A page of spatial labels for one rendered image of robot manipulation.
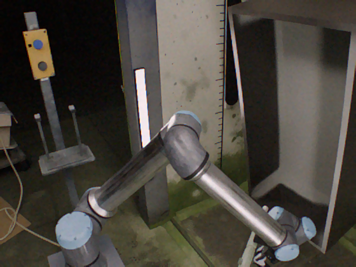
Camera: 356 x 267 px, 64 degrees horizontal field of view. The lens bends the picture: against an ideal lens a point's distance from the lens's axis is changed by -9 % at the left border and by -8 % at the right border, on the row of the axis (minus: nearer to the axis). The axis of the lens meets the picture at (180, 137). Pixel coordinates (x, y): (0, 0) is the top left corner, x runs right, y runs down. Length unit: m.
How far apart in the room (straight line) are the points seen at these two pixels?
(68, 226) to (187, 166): 0.58
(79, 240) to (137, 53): 1.06
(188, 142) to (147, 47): 0.96
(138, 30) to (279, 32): 0.76
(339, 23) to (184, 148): 0.62
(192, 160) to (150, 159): 0.23
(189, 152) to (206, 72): 1.18
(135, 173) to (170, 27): 0.98
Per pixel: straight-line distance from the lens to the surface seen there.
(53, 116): 1.96
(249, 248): 1.56
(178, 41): 1.89
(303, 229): 1.35
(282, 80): 1.80
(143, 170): 1.14
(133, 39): 1.75
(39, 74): 1.81
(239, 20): 1.46
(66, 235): 1.25
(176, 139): 0.95
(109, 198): 1.28
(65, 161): 1.91
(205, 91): 2.09
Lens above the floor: 1.76
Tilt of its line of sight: 29 degrees down
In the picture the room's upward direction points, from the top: 2 degrees counter-clockwise
